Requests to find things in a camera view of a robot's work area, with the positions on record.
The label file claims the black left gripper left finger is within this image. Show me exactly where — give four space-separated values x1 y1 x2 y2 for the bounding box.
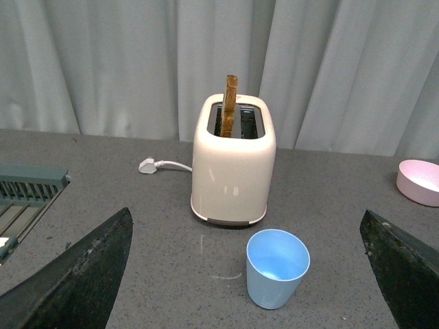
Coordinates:
1 208 133 328

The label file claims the grey-green dish rack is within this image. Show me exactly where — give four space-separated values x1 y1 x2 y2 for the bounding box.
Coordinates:
1 164 70 264

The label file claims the light blue plastic cup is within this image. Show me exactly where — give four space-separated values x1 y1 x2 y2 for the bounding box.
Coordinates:
246 229 311 310

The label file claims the toasted bread slice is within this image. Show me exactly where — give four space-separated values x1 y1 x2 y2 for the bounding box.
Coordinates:
220 75 238 138

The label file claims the cream white toaster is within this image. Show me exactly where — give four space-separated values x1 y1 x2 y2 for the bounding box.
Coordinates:
191 94 276 226

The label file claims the pink plastic bowl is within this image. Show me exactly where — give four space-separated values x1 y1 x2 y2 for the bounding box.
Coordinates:
396 160 438 207

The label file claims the white power plug and cable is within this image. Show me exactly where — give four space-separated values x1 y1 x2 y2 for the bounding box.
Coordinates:
138 156 193 174

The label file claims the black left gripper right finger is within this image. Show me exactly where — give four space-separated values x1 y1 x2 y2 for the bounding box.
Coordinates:
359 210 438 328

